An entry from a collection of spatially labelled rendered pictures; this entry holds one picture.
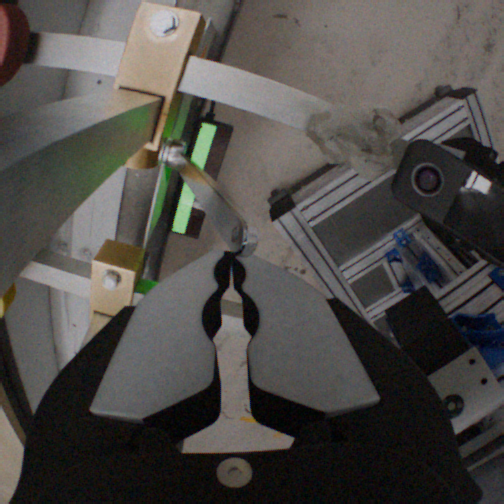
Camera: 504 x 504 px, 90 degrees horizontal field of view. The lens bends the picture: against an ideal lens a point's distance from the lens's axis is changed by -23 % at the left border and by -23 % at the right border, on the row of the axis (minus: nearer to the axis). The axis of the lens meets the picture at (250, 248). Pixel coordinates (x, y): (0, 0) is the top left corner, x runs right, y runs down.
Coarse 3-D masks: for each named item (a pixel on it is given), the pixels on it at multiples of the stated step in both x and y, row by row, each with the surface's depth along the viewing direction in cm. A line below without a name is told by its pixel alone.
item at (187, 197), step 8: (208, 128) 39; (200, 136) 40; (208, 136) 40; (200, 144) 40; (208, 144) 40; (200, 152) 41; (200, 160) 41; (184, 184) 43; (184, 192) 43; (184, 200) 44; (192, 200) 44; (184, 208) 45; (176, 216) 45; (184, 216) 45; (176, 224) 46; (184, 224) 46
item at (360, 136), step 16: (336, 112) 24; (352, 112) 23; (368, 112) 24; (384, 112) 23; (320, 128) 24; (336, 128) 24; (352, 128) 23; (368, 128) 24; (384, 128) 24; (400, 128) 25; (320, 144) 25; (336, 144) 25; (352, 144) 25; (368, 144) 24; (384, 144) 25; (336, 160) 25; (352, 160) 26; (368, 160) 25; (384, 160) 24; (368, 176) 27
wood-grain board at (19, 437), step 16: (0, 384) 38; (0, 400) 38; (0, 416) 40; (0, 432) 44; (16, 432) 44; (0, 448) 50; (16, 448) 48; (0, 464) 58; (16, 464) 55; (0, 480) 71; (16, 480) 66; (0, 496) 97
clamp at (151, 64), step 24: (144, 24) 19; (192, 24) 19; (144, 48) 20; (168, 48) 20; (192, 48) 22; (120, 72) 21; (144, 72) 21; (168, 72) 21; (168, 96) 22; (168, 120) 24; (144, 168) 25
